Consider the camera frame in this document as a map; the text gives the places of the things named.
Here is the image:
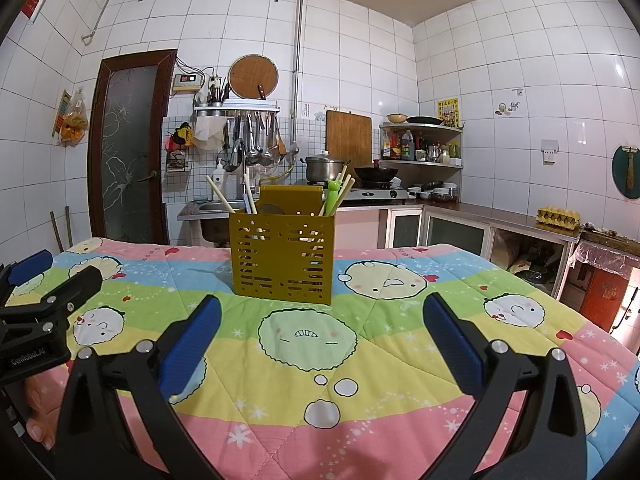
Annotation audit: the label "cartoon printed blanket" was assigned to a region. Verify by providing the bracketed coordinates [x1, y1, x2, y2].
[0, 236, 640, 480]

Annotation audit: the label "yellow perforated utensil holder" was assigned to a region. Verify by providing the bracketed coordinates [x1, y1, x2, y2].
[229, 185, 337, 306]

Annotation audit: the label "gas stove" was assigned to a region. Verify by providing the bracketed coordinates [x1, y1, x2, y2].
[305, 180, 411, 206]

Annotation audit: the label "black wok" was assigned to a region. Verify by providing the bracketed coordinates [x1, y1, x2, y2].
[353, 160, 401, 184]

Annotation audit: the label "row of hanging ladles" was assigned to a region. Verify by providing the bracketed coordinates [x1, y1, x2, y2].
[225, 112, 288, 168]

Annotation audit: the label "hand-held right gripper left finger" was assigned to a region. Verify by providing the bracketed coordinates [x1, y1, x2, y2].
[55, 295, 222, 480]

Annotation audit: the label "red cabinet with plastic cover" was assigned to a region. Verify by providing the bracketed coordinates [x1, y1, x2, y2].
[567, 230, 640, 331]

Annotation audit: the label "leaning wooden sticks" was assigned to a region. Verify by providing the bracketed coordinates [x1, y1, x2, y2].
[50, 206, 73, 253]

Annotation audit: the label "metal wall rack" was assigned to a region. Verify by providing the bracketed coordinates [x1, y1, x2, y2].
[192, 102, 282, 117]

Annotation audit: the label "steel sink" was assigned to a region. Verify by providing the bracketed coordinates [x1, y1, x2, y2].
[177, 199, 233, 246]

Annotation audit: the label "person's left hand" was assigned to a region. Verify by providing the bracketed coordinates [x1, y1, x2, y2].
[22, 377, 63, 450]

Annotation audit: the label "white hanging cloth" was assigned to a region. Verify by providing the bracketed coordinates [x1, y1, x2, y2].
[194, 116, 226, 151]

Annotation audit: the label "metal faucet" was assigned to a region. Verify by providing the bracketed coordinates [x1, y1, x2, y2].
[231, 137, 251, 201]

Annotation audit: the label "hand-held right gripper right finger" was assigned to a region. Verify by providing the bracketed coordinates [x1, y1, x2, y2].
[424, 292, 586, 480]

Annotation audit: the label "green plastic utensil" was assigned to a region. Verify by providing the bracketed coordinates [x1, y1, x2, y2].
[322, 180, 341, 217]

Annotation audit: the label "group of small bowls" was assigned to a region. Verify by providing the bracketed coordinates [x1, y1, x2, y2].
[407, 180, 461, 204]

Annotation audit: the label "white thermostat box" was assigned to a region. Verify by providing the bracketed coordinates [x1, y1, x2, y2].
[172, 72, 205, 93]

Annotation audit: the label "yellow hanging plastic bag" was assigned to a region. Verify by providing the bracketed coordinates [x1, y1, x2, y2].
[56, 87, 90, 147]

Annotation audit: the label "kitchen counter cabinet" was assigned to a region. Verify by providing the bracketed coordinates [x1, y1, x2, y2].
[335, 202, 581, 301]

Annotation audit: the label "metal wall pipe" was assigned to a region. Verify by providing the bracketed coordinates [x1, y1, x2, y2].
[82, 0, 306, 126]

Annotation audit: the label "steel pot with lid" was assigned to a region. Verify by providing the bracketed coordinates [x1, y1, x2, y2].
[300, 152, 351, 184]

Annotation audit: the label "rectangular wooden cutting board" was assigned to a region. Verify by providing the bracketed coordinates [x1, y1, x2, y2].
[326, 110, 373, 171]

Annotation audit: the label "yellow egg carton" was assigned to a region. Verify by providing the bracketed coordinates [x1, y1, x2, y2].
[536, 205, 583, 231]

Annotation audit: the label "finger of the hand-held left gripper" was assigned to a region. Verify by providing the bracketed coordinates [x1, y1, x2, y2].
[50, 265, 103, 318]
[0, 250, 53, 291]

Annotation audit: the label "brown frosted glass door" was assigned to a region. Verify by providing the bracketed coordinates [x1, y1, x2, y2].
[87, 49, 178, 246]

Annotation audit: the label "round green wall board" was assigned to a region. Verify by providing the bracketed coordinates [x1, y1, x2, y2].
[611, 144, 640, 196]

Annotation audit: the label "round wooden board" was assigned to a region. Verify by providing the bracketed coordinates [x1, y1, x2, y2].
[228, 54, 280, 101]

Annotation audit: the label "colourful hanging bags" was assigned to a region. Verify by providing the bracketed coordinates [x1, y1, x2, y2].
[166, 122, 195, 153]

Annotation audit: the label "white soap dispenser bottle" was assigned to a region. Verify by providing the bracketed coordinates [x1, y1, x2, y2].
[211, 158, 226, 200]

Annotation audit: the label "metal corner shelf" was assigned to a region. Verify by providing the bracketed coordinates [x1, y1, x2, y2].
[378, 122, 464, 170]

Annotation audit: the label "yellow wall poster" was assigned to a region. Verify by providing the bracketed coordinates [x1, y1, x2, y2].
[436, 98, 461, 129]

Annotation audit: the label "metal cup of knives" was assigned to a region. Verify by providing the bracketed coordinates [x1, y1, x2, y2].
[206, 82, 231, 107]

